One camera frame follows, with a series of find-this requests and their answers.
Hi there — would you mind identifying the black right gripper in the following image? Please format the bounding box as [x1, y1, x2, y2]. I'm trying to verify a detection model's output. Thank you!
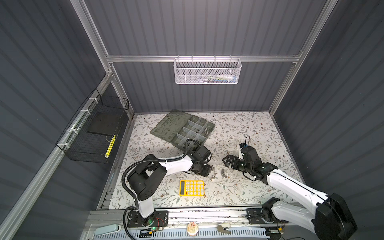
[222, 153, 252, 174]

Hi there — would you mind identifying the green transparent organizer box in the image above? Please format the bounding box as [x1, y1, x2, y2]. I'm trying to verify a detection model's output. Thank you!
[150, 110, 216, 151]

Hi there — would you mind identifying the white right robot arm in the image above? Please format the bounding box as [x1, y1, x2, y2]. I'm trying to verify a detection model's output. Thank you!
[223, 144, 358, 240]

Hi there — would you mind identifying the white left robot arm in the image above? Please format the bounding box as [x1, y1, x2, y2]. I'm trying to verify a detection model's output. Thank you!
[122, 146, 212, 219]

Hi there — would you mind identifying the yellow calculator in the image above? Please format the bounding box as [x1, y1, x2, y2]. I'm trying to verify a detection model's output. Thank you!
[179, 180, 205, 197]

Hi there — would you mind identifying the round wooden object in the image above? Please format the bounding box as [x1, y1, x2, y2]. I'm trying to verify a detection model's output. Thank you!
[186, 222, 199, 236]

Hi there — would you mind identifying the light blue flat device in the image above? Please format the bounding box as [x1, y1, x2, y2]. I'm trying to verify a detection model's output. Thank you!
[95, 224, 122, 236]

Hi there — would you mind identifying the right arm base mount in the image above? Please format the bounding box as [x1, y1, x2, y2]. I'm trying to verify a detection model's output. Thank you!
[246, 208, 288, 224]

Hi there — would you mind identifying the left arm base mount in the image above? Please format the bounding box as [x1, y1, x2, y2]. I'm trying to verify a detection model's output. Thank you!
[126, 210, 169, 228]

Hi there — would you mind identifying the white wire wall basket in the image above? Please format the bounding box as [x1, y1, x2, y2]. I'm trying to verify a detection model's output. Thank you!
[173, 57, 242, 85]

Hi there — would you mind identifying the black corrugated cable hose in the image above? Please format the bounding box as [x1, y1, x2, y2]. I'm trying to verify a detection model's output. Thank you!
[121, 138, 202, 240]

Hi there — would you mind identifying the black wire wall basket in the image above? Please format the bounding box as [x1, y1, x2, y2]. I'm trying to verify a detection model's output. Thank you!
[57, 90, 130, 164]

